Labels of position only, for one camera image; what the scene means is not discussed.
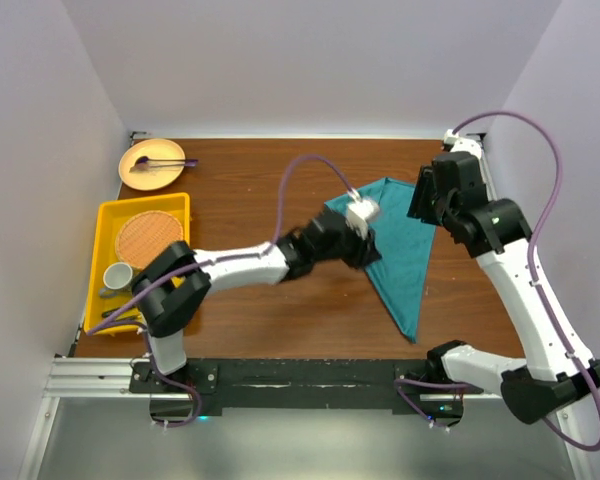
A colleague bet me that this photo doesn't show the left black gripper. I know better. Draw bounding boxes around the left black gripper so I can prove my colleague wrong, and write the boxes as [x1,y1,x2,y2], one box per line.
[314,219,382,273]

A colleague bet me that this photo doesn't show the teal cloth napkin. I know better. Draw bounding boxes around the teal cloth napkin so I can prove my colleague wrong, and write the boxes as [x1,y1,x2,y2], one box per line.
[324,177,437,344]

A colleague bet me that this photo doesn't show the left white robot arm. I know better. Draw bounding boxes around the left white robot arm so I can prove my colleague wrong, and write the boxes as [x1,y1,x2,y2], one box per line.
[131,205,381,392]

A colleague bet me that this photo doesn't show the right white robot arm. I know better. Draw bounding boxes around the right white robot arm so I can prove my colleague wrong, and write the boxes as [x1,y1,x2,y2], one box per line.
[408,151,600,424]

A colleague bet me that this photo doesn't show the orange woven round mat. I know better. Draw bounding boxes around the orange woven round mat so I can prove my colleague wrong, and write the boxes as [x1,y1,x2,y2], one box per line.
[114,210,184,270]

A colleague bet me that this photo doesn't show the beige round plate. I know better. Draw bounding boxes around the beige round plate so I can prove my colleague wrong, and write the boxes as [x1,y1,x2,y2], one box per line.
[118,139,185,191]

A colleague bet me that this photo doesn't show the purple spoon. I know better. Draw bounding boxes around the purple spoon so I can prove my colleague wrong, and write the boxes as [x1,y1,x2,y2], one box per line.
[132,156,198,170]

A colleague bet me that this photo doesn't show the yellow plastic tray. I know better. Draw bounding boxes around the yellow plastic tray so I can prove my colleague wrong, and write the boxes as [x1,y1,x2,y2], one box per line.
[83,193,191,331]

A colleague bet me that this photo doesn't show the white grey mug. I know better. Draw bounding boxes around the white grey mug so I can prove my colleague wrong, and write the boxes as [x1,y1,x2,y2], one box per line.
[98,262,137,299]

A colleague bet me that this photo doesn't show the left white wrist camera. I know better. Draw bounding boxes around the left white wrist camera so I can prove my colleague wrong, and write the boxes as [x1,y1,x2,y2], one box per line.
[345,189,380,239]

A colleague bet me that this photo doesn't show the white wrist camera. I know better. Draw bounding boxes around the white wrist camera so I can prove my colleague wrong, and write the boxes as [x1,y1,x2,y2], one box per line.
[442,129,483,159]
[345,189,380,239]

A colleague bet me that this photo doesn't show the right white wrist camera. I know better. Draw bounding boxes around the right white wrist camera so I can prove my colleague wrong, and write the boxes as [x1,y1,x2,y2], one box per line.
[442,129,483,159]

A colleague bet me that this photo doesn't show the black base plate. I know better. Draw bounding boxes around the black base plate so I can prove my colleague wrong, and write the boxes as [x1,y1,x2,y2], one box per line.
[129,358,480,426]

